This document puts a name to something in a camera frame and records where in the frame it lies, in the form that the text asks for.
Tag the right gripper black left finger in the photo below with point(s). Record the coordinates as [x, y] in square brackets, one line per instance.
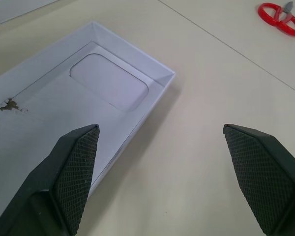
[71, 172]

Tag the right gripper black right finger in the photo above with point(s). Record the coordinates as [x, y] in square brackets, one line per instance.
[260, 177]

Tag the orange box with white lid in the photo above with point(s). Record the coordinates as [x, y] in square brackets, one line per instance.
[64, 103]

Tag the white object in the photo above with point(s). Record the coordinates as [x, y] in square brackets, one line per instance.
[9, 9]

